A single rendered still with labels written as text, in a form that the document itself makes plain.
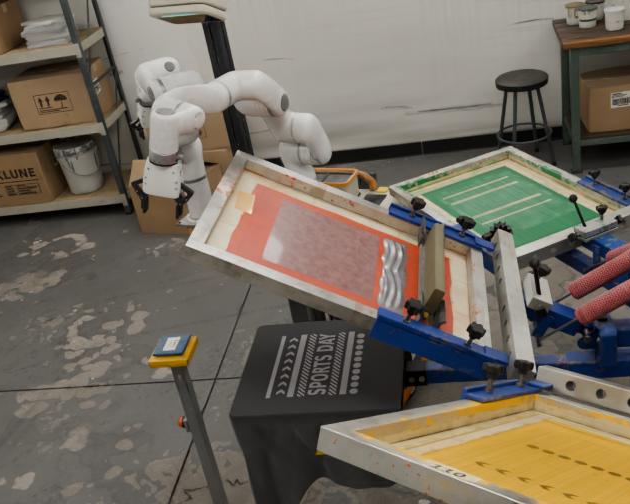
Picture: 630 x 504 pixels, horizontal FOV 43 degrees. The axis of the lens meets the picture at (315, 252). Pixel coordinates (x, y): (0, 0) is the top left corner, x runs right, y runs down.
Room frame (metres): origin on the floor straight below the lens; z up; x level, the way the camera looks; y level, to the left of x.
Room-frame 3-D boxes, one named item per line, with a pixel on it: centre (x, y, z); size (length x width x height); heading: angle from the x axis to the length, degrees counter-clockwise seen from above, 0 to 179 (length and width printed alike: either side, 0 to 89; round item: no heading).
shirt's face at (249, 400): (1.94, 0.04, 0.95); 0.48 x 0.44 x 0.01; 77
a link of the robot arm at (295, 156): (2.50, -0.01, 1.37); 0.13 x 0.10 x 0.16; 57
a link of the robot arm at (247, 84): (2.29, 0.10, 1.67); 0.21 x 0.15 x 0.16; 147
